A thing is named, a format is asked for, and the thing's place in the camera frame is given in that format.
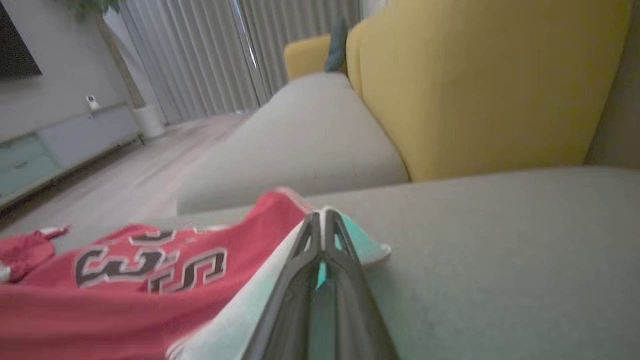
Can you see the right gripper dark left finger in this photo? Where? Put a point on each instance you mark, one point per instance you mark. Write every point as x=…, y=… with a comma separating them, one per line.
x=285, y=320

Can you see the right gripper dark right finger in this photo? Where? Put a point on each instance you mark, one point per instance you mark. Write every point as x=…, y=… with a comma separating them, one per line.
x=355, y=320

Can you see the red white basketball shorts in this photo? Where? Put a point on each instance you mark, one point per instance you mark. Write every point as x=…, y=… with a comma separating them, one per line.
x=100, y=310

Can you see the large grey sofa seat cushion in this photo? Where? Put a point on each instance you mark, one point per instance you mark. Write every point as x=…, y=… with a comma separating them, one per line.
x=500, y=260

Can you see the narrow grey sofa seat cushion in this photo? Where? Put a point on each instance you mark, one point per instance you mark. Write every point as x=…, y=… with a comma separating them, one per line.
x=300, y=140

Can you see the white plant pot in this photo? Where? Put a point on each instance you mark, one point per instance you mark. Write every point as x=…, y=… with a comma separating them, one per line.
x=148, y=121

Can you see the large yellow sofa back cushion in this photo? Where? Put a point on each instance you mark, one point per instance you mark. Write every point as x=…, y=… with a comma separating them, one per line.
x=475, y=85

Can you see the small yellow sofa cushion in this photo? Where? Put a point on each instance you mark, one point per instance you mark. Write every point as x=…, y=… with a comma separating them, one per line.
x=305, y=55

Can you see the teal throw pillow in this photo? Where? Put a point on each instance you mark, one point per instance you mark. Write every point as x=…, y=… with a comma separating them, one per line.
x=336, y=47

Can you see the grey mint TV cabinet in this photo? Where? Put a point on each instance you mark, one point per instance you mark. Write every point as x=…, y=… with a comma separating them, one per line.
x=65, y=145

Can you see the grey pleated curtain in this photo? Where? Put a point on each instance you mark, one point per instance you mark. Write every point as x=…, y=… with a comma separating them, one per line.
x=190, y=55
x=300, y=25

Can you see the grey-brown sofa back cushion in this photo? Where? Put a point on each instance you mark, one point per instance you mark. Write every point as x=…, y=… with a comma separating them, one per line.
x=617, y=110

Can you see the indoor tree plant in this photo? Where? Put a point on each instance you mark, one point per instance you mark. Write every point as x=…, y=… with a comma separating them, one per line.
x=92, y=6

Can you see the small white home camera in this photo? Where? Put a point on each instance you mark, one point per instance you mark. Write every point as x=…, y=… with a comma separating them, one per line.
x=92, y=102

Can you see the black wall television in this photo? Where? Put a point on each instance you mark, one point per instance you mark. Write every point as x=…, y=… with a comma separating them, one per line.
x=12, y=50

